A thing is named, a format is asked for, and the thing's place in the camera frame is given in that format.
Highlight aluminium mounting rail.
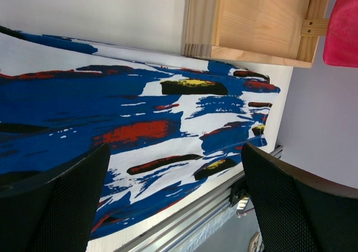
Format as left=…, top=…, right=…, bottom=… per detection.
left=111, top=144, right=285, bottom=252

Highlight pink cloth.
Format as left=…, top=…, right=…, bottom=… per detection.
left=323, top=0, right=357, bottom=68

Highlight wooden clothes rack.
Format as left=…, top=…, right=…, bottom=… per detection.
left=182, top=0, right=329, bottom=68

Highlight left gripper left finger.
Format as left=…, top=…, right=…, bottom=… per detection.
left=1, top=143, right=110, bottom=251

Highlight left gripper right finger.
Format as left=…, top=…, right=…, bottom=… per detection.
left=241, top=144, right=357, bottom=251

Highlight blue patterned trousers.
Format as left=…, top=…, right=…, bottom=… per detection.
left=1, top=27, right=280, bottom=239

